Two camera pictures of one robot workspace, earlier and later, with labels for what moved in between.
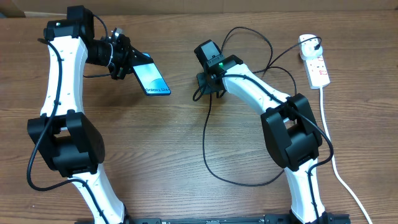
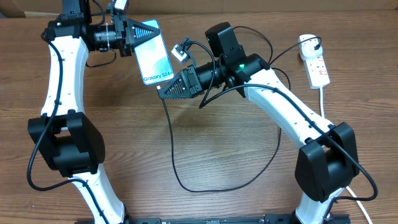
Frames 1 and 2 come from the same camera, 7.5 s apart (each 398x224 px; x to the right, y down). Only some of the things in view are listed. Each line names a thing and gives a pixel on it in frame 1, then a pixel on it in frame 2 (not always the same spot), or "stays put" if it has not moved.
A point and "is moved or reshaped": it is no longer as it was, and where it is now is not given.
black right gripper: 208,90 to 191,82
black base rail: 270,219 stays put
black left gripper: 128,60 to 131,28
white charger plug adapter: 310,49 stays put
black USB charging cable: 207,112 to 316,43
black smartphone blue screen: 151,79 is moved or reshaped
